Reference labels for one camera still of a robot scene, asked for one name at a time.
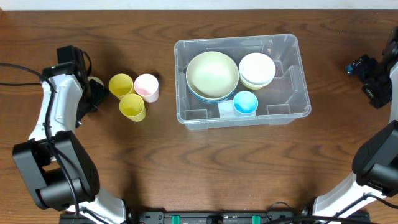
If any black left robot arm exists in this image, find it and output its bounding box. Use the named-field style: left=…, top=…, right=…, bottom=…
left=12, top=45, right=129, bottom=223

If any clear plastic storage container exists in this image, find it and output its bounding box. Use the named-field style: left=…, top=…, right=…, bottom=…
left=174, top=34, right=312, bottom=130

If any yellow plastic cup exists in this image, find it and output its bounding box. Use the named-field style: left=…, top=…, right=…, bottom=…
left=108, top=73, right=135, bottom=100
left=119, top=93, right=146, bottom=122

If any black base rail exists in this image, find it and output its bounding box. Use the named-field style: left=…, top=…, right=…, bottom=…
left=59, top=210, right=371, bottom=224

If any white label sticker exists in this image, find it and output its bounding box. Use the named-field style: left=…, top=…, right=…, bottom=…
left=218, top=100, right=256, bottom=118

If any yellow plastic cup front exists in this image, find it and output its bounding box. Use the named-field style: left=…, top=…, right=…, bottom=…
left=119, top=93, right=146, bottom=122

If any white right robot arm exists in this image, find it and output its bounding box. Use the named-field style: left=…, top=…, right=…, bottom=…
left=303, top=29, right=397, bottom=223

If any cream plastic cup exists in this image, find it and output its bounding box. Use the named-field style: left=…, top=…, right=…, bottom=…
left=88, top=76, right=104, bottom=86

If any light blue plastic cup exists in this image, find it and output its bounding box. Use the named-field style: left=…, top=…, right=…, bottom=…
left=233, top=91, right=259, bottom=116

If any white small bowl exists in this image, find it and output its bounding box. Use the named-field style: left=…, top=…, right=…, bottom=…
left=238, top=52, right=276, bottom=86

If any yellow small bowl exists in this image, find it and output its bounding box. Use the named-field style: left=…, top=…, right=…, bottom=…
left=241, top=79, right=270, bottom=90

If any pink plastic cup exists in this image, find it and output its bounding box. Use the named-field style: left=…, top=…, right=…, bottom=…
left=134, top=73, right=159, bottom=103

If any beige large bowl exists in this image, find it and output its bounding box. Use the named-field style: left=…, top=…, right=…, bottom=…
left=185, top=51, right=239, bottom=99

